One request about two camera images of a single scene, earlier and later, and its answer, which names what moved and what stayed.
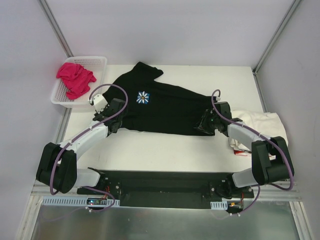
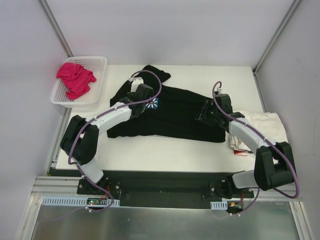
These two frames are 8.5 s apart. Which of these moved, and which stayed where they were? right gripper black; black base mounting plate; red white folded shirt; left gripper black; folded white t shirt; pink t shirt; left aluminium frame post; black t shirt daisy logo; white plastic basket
Moved: black t shirt daisy logo; right gripper black; left gripper black
Stayed: red white folded shirt; folded white t shirt; white plastic basket; left aluminium frame post; black base mounting plate; pink t shirt
